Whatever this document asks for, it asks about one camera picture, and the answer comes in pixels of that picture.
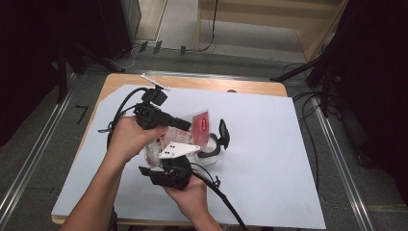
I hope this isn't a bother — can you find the white paper sheet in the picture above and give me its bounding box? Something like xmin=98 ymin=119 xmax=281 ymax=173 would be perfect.
xmin=51 ymin=84 xmax=327 ymax=230

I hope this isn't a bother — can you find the white floor cable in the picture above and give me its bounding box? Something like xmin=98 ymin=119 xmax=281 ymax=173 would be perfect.
xmin=109 ymin=44 xmax=142 ymax=70

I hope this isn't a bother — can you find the metal floor rail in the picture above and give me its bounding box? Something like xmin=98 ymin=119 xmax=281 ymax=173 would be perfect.
xmin=0 ymin=71 xmax=78 ymax=222
xmin=312 ymin=95 xmax=374 ymax=231

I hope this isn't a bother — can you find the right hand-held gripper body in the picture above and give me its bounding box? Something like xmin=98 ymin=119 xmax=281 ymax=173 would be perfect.
xmin=149 ymin=141 xmax=201 ymax=191

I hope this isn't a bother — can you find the black hanging cable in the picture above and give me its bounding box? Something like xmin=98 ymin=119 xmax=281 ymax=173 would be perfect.
xmin=196 ymin=0 xmax=219 ymax=53

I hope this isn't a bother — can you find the clear jar with black lid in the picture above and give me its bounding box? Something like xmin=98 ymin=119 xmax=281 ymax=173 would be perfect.
xmin=193 ymin=118 xmax=231 ymax=167

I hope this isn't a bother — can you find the red and white plastic pouch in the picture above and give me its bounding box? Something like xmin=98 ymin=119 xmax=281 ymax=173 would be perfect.
xmin=144 ymin=109 xmax=211 ymax=167

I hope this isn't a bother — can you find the yellow floor tape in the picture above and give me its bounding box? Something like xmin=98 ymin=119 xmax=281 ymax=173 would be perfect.
xmin=367 ymin=204 xmax=408 ymax=213

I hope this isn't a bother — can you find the person's right hand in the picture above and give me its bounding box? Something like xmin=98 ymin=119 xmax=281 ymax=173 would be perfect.
xmin=163 ymin=174 xmax=210 ymax=222

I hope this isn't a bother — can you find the black metal stand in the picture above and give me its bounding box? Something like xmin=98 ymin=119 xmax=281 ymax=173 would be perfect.
xmin=56 ymin=38 xmax=128 ymax=104
xmin=268 ymin=47 xmax=341 ymax=118

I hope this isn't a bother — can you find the right hand-held gripper cable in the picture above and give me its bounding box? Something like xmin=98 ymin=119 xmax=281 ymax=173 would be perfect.
xmin=189 ymin=162 xmax=249 ymax=231

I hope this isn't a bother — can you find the dark rounded object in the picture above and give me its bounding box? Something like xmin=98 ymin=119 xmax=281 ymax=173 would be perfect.
xmin=109 ymin=206 xmax=118 ymax=231

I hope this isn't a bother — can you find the person's left hand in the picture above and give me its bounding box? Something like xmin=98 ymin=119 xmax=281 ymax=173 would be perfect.
xmin=107 ymin=115 xmax=168 ymax=165

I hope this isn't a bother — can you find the dark cabinet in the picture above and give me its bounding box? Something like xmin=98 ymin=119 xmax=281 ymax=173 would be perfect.
xmin=95 ymin=0 xmax=142 ymax=59

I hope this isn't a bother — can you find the left hand-held gripper cable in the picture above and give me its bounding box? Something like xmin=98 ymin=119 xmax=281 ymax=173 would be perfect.
xmin=97 ymin=87 xmax=150 ymax=148

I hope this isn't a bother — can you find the black floor cable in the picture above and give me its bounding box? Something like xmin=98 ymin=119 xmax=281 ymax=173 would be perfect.
xmin=282 ymin=62 xmax=321 ymax=191

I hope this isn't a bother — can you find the wooden table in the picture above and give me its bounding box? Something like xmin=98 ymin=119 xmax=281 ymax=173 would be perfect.
xmin=51 ymin=72 xmax=290 ymax=227

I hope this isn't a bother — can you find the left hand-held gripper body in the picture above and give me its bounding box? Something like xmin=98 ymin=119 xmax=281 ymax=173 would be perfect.
xmin=133 ymin=73 xmax=173 ymax=131

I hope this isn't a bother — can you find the light wooden frame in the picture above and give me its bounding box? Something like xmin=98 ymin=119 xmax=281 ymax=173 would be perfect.
xmin=195 ymin=0 xmax=349 ymax=62

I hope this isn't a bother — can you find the black curtain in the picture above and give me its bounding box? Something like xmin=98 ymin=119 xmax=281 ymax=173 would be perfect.
xmin=323 ymin=0 xmax=408 ymax=206
xmin=0 ymin=0 xmax=129 ymax=148

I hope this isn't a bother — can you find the hand-held gripper cable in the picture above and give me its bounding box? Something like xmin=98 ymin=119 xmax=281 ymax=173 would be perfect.
xmin=97 ymin=87 xmax=150 ymax=148
xmin=189 ymin=162 xmax=249 ymax=231

